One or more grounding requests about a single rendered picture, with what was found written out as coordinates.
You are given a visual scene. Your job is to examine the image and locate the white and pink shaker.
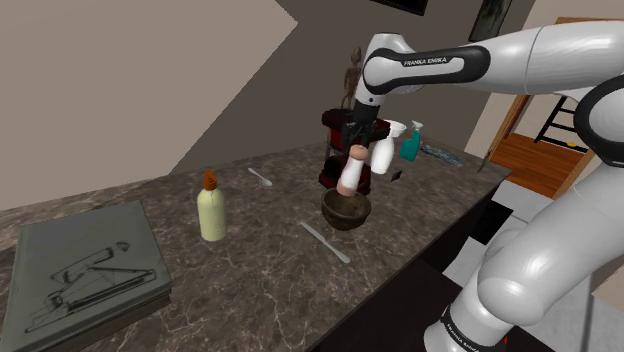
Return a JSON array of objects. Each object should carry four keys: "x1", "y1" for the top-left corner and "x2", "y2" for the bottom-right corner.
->
[{"x1": 335, "y1": 144, "x2": 370, "y2": 198}]

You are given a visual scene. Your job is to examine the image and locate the red and black coffee machine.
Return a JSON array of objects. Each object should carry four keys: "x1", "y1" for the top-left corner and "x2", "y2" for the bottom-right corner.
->
[{"x1": 318, "y1": 108, "x2": 394, "y2": 197}]

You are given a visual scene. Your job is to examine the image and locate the white spray bottle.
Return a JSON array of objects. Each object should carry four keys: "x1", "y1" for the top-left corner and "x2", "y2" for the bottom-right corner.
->
[{"x1": 369, "y1": 119, "x2": 408, "y2": 176}]

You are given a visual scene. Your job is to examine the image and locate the brown humanoid figure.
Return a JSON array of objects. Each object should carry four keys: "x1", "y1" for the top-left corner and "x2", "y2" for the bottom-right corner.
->
[{"x1": 339, "y1": 46, "x2": 363, "y2": 111}]

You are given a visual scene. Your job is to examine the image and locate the teal spray bottle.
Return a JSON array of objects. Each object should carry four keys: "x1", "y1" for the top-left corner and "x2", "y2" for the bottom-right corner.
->
[{"x1": 399, "y1": 120, "x2": 425, "y2": 164}]

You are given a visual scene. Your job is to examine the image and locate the grey patterned flat bar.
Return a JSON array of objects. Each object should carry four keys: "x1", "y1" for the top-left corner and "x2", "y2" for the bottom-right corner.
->
[{"x1": 418, "y1": 142, "x2": 466, "y2": 168}]

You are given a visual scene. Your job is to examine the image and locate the dark brown bowl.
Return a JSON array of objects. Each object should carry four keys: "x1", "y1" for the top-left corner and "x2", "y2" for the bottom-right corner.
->
[{"x1": 320, "y1": 188, "x2": 373, "y2": 232}]

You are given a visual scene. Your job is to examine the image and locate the grey spoon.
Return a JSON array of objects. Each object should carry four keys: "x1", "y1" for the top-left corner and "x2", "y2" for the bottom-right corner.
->
[{"x1": 246, "y1": 167, "x2": 274, "y2": 188}]

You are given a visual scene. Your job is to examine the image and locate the grey table knife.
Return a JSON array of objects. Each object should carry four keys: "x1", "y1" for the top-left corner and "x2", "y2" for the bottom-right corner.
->
[{"x1": 298, "y1": 220, "x2": 352, "y2": 265}]

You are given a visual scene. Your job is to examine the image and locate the cream bottle with orange cap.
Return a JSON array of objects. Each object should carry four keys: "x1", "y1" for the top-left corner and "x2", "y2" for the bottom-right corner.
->
[{"x1": 196, "y1": 168, "x2": 229, "y2": 243}]

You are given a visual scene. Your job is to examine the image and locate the black ladder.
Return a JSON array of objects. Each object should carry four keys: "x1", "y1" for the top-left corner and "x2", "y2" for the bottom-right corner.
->
[{"x1": 533, "y1": 94, "x2": 592, "y2": 153}]

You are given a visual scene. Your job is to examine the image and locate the grey book with drawing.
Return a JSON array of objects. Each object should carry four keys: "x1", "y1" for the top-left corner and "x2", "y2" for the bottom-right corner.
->
[{"x1": 0, "y1": 199, "x2": 174, "y2": 352}]

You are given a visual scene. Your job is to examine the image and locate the dark wall picture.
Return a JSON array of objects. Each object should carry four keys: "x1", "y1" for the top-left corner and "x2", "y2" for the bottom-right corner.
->
[
  {"x1": 369, "y1": 0, "x2": 430, "y2": 17},
  {"x1": 467, "y1": 0, "x2": 514, "y2": 44}
]

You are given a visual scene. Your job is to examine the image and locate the wooden door frame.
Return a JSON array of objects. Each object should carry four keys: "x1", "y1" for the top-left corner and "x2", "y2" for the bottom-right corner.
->
[{"x1": 486, "y1": 16, "x2": 624, "y2": 201}]

